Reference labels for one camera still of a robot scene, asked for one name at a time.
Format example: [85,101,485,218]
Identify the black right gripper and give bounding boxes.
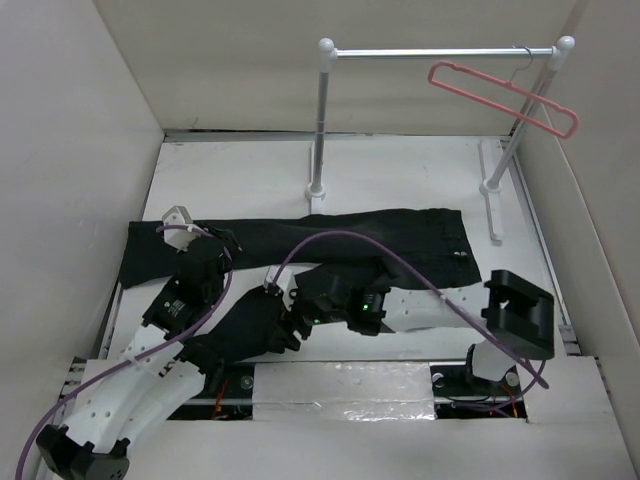
[269,282,349,350]

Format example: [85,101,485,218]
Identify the black trousers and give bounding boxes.
[122,207,484,374]

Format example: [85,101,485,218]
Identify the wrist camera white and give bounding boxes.
[263,265,298,312]
[161,205,198,252]

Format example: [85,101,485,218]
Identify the silver foil tape strip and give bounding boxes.
[252,361,436,422]

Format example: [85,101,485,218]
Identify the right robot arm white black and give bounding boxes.
[264,266,555,394]

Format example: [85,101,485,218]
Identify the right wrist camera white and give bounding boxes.
[263,265,298,312]

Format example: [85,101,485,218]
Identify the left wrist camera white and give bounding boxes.
[161,205,198,252]

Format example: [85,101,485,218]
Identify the purple cable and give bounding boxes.
[269,230,550,391]
[13,224,236,480]

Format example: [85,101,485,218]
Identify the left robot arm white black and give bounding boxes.
[35,224,242,479]

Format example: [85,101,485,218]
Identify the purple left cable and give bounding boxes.
[13,224,236,480]

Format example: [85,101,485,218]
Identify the white metal clothes rack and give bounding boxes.
[305,35,580,244]

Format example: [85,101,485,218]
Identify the pink plastic hanger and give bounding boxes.
[427,47,580,140]

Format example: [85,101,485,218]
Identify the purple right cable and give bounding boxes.
[269,230,550,391]

